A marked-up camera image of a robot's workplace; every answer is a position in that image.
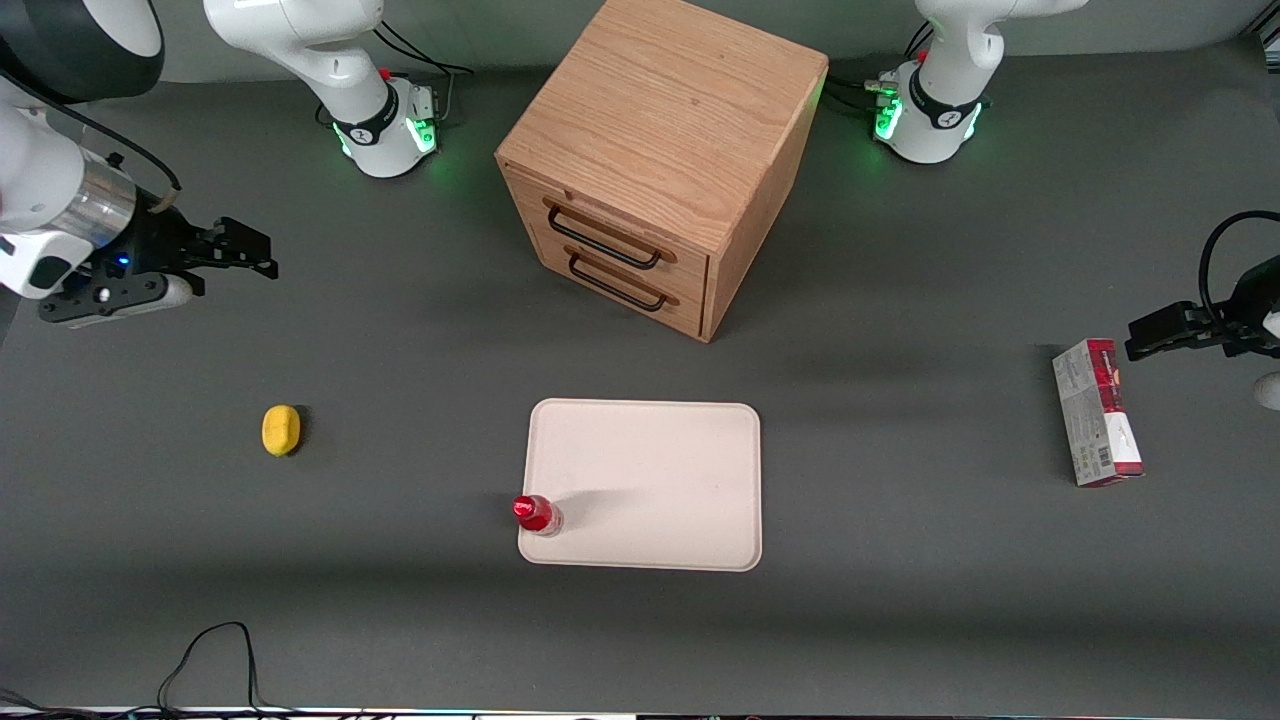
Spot beige rectangular tray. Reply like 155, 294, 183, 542
518, 398, 764, 573

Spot wooden drawer front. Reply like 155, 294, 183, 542
502, 163, 713, 301
528, 232, 707, 342

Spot black right arm base cables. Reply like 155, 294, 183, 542
317, 20, 473, 127

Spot black drawer handle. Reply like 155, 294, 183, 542
545, 203, 677, 271
566, 250, 680, 313

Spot yellow lemon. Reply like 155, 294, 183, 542
262, 405, 302, 458

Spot black left arm base cables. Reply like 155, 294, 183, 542
826, 20, 937, 117

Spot black arm base cables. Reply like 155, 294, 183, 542
826, 20, 937, 117
317, 20, 473, 127

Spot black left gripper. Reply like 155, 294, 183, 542
1125, 255, 1280, 362

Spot wooden drawer cabinet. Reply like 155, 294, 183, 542
495, 0, 830, 344

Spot grey and red carton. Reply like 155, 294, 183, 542
1052, 338, 1146, 488

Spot red coke bottle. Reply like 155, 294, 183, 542
513, 494, 565, 538

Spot black cable on table edge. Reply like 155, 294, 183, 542
0, 621, 301, 720

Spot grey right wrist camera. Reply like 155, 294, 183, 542
38, 272, 194, 329

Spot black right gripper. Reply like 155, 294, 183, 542
98, 208, 280, 296

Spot black looped gripper cable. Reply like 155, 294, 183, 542
1198, 210, 1280, 323

